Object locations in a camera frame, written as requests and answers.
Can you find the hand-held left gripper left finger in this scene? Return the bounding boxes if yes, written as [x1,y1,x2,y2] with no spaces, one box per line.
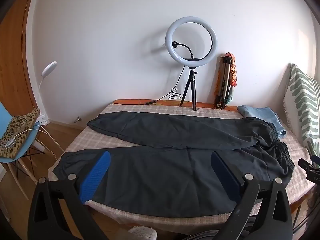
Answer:
[27,151,111,240]

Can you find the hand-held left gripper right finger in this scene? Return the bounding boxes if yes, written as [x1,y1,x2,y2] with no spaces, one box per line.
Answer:
[211,152,293,240]

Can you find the dark grey pants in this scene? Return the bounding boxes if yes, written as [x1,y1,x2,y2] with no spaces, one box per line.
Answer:
[52,112,295,218]

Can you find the checked beige blanket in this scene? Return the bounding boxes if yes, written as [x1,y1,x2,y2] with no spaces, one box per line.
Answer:
[47,102,317,233]

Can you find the green patterned white pillow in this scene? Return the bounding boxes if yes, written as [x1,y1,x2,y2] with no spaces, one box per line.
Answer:
[283,63,320,167]

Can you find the folded blue jeans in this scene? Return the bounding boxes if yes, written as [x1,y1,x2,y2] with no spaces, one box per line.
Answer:
[237,105,287,138]

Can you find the white knitted cloth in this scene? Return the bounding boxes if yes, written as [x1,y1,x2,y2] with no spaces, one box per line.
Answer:
[128,226,158,240]

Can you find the blue chair with wooden legs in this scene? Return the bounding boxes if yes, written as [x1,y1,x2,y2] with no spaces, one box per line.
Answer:
[0,101,46,200]

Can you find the leopard print cloth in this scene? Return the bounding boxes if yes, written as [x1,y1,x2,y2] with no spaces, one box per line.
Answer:
[0,108,41,159]

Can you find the folded silver tripod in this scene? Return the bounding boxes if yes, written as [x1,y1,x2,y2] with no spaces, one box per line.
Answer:
[214,56,232,110]

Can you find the folded tripod with orange cloth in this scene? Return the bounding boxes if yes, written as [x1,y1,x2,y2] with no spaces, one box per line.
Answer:
[216,52,238,105]

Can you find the white clamp desk lamp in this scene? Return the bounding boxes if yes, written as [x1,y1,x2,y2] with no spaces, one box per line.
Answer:
[35,61,57,126]

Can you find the wooden door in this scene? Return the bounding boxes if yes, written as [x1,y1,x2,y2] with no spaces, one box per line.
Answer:
[0,0,38,120]

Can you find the white cables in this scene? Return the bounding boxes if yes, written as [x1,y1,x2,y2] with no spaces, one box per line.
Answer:
[37,124,66,159]

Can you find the white charger with cable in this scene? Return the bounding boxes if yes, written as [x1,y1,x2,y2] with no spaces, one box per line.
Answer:
[4,127,40,149]

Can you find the black ring light cable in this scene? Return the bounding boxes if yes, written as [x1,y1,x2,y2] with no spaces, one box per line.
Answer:
[142,66,187,105]

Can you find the ring light with black tripod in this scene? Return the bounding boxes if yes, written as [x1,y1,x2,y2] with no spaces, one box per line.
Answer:
[165,16,218,111]

